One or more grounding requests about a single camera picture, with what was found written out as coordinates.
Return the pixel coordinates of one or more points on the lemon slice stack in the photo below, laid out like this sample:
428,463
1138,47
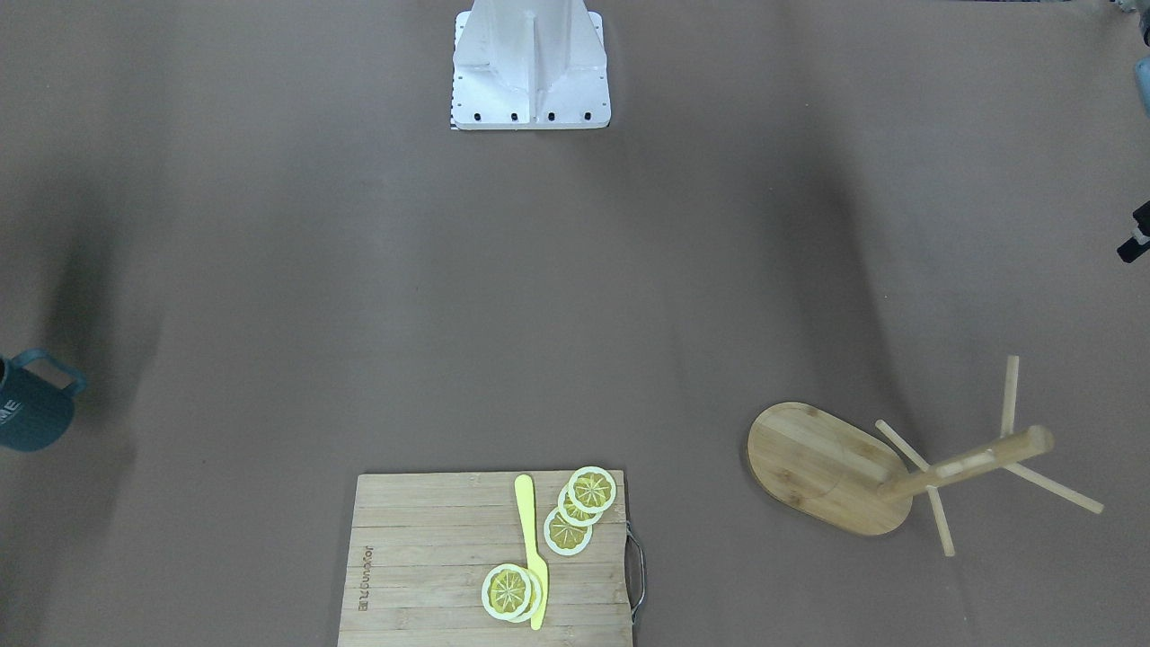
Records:
572,514
564,538

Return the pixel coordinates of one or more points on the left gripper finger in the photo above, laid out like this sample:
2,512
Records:
1138,243

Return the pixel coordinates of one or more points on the lemon slice lower stack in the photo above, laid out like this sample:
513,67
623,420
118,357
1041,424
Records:
564,538

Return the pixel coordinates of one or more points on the lemon slice top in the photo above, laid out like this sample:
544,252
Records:
592,489

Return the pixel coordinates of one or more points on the yellow plastic knife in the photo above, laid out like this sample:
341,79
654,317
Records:
524,488

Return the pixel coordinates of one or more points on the wooden cup storage rack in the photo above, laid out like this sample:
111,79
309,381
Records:
829,469

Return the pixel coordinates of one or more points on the bamboo cutting board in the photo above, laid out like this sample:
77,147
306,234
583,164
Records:
420,547

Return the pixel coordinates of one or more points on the white metal mounting base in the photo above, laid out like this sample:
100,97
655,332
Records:
529,65

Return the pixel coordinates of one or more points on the lemon slice middle stack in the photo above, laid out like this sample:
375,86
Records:
572,514

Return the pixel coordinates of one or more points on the dark teal ribbed mug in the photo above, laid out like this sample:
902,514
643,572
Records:
35,413

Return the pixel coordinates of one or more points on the lemon slice under pair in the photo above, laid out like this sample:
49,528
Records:
535,600

